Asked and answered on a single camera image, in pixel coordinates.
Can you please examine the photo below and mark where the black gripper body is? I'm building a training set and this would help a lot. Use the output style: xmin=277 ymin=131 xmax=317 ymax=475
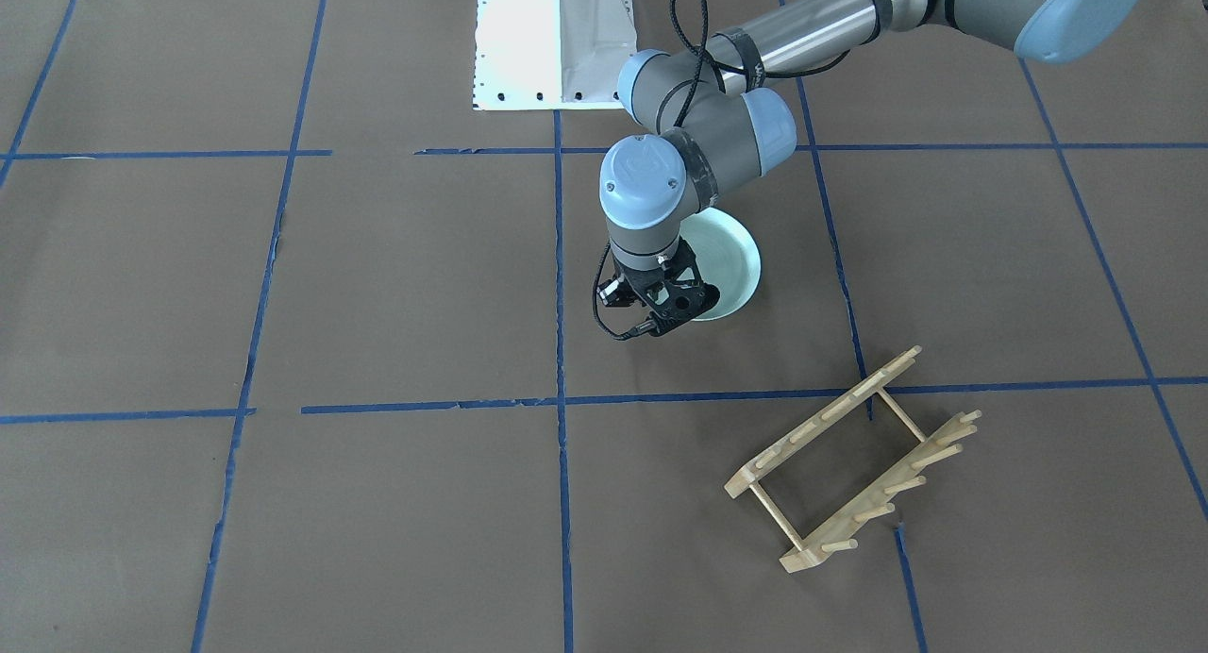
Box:
xmin=612 ymin=241 xmax=720 ymax=339

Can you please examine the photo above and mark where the light green round plate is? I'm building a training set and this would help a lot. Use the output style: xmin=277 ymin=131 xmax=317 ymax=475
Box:
xmin=680 ymin=209 xmax=761 ymax=322

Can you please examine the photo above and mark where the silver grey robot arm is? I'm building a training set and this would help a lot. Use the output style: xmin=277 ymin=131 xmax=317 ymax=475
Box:
xmin=593 ymin=0 xmax=1139 ymax=342

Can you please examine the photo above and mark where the wooden dish rack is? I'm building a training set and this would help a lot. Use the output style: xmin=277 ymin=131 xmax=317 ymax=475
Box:
xmin=724 ymin=346 xmax=982 ymax=573

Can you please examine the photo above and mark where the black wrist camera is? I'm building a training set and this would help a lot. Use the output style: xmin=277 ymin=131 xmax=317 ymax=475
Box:
xmin=596 ymin=272 xmax=637 ymax=308

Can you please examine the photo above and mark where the black braided cable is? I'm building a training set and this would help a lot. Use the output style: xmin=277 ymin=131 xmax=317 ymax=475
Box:
xmin=592 ymin=0 xmax=850 ymax=342

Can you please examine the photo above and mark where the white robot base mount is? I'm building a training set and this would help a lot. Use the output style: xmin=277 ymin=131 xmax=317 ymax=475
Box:
xmin=472 ymin=0 xmax=637 ymax=111

